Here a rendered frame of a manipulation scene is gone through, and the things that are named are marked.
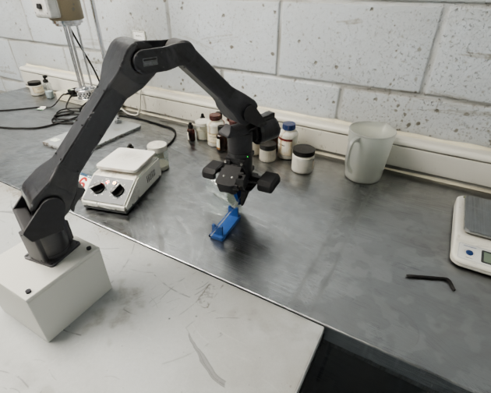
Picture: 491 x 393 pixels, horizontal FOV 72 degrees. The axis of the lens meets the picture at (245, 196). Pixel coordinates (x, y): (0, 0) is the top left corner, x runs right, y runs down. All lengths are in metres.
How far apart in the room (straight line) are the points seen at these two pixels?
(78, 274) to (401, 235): 0.69
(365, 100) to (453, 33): 0.27
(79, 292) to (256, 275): 0.33
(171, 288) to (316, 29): 0.84
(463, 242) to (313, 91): 0.63
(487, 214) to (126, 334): 0.81
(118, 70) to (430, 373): 0.66
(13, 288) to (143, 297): 0.21
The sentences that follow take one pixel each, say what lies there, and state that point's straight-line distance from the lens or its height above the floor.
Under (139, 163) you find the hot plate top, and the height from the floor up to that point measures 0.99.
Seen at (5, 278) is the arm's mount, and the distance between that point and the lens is 0.67.
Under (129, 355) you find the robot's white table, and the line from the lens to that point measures 0.62.
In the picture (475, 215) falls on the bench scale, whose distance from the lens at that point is 0.94.
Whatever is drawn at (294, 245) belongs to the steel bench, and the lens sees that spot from 0.77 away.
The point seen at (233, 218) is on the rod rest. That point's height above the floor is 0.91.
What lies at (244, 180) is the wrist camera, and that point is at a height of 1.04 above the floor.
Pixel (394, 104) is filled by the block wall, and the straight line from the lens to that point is 1.12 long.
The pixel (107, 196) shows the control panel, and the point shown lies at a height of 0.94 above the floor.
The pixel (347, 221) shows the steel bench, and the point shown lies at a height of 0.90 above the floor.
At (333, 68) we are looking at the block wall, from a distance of 1.13.
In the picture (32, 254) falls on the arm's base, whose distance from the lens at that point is 0.66.
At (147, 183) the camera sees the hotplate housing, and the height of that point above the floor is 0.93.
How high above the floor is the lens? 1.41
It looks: 33 degrees down
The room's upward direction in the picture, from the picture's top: straight up
